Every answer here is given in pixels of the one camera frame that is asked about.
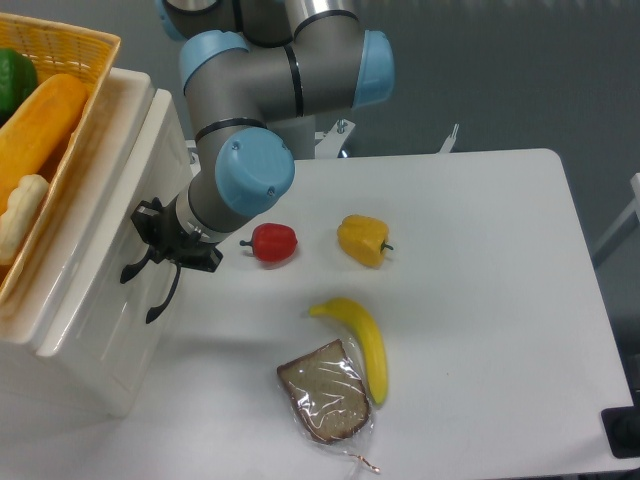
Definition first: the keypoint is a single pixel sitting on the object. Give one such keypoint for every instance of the yellow bell pepper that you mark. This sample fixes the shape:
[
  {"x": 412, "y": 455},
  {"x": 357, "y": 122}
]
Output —
[{"x": 365, "y": 239}]

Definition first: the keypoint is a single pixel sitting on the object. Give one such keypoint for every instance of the red bell pepper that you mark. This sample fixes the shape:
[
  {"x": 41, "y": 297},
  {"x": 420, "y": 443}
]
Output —
[{"x": 272, "y": 242}]

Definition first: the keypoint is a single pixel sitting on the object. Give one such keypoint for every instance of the cream white pastry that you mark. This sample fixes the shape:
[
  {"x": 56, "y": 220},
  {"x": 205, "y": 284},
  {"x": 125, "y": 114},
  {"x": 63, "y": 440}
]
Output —
[{"x": 22, "y": 204}]

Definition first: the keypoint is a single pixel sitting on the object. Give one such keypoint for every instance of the yellow wicker basket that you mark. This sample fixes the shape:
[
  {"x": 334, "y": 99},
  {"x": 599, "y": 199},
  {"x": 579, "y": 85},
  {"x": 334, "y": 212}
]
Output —
[{"x": 56, "y": 48}]

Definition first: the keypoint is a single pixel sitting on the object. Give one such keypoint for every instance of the wrapped brown bread slice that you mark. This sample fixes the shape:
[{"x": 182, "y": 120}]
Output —
[{"x": 330, "y": 404}]

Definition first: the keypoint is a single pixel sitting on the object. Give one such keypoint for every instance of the white frame at right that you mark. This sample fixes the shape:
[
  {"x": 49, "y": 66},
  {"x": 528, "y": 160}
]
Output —
[{"x": 620, "y": 229}]

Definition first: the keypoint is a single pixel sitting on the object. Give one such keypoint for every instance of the orange baguette loaf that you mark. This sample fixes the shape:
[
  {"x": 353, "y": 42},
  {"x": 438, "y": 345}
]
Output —
[{"x": 36, "y": 129}]

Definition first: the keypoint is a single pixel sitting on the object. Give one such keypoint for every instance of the white top drawer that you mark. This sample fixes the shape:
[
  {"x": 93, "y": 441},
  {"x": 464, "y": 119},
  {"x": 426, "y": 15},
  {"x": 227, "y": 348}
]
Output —
[{"x": 104, "y": 339}]

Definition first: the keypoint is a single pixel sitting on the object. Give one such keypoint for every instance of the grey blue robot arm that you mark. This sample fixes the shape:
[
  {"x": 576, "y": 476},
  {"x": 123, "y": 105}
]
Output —
[{"x": 245, "y": 65}]

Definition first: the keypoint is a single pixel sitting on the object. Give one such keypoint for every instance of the black top drawer handle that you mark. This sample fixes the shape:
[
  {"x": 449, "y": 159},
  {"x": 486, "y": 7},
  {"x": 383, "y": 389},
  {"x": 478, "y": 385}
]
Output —
[{"x": 130, "y": 271}]

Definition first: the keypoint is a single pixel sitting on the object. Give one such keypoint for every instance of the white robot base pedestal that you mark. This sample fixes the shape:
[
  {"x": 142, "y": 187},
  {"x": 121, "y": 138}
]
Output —
[{"x": 327, "y": 144}]

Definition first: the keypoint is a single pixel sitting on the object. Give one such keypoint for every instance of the white drawer cabinet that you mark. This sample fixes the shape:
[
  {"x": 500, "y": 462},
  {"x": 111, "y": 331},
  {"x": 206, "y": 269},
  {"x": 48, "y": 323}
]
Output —
[{"x": 76, "y": 203}]

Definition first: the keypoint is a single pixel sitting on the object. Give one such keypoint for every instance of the green bell pepper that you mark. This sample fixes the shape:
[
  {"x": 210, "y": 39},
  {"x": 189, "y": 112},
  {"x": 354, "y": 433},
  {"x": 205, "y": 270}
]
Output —
[{"x": 18, "y": 80}]

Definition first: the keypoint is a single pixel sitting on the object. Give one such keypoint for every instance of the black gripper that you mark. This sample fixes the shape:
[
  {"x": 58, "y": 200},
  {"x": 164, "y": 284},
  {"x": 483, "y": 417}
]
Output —
[{"x": 159, "y": 227}]

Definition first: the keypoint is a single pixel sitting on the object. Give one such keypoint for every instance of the black device at edge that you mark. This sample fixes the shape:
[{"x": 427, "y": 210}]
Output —
[{"x": 622, "y": 431}]

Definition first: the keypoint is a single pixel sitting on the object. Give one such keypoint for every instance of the yellow banana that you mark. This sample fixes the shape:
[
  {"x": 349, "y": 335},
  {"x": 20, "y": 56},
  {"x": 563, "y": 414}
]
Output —
[{"x": 364, "y": 327}]

